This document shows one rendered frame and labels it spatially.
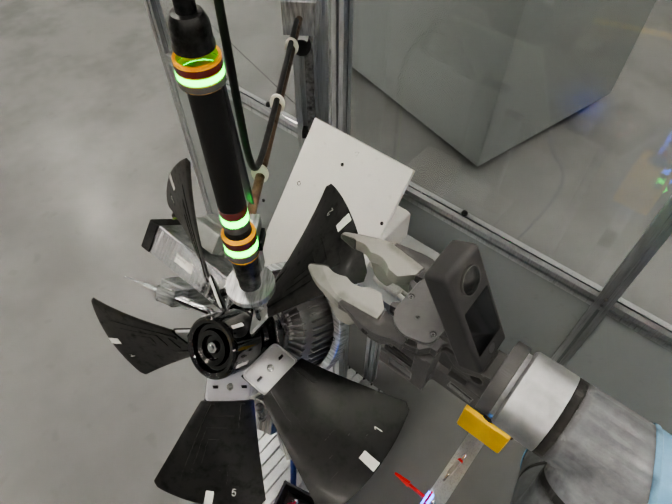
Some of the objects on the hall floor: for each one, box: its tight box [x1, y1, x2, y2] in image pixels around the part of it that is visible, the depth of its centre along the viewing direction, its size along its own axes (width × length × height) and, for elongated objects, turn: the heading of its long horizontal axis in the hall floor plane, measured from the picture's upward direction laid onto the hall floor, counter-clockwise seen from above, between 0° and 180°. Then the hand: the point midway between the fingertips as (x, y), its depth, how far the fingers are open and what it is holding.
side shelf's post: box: [363, 308, 386, 383], centre depth 186 cm, size 4×4×83 cm
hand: (336, 252), depth 51 cm, fingers open, 4 cm apart
